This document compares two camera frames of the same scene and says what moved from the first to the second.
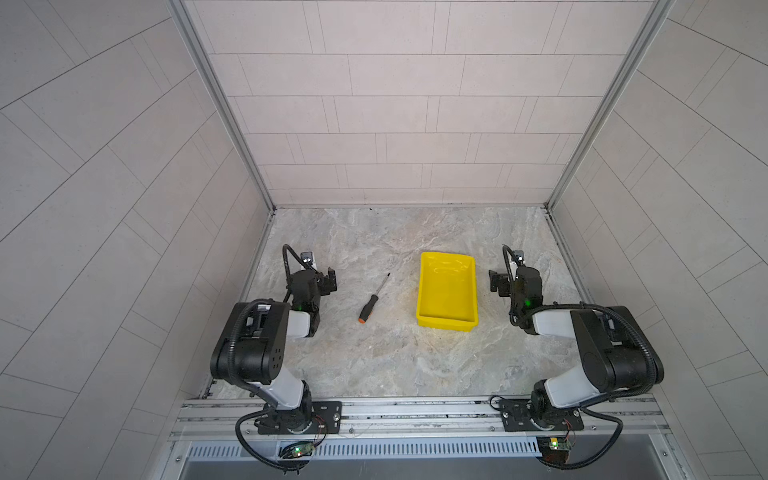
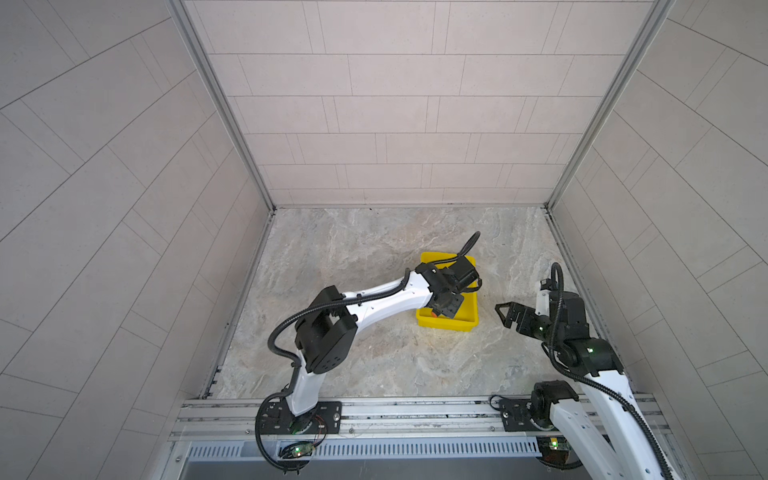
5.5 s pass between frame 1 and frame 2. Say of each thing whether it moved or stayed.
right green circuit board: stayed
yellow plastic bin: stayed
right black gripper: moved
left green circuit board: stayed
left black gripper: moved
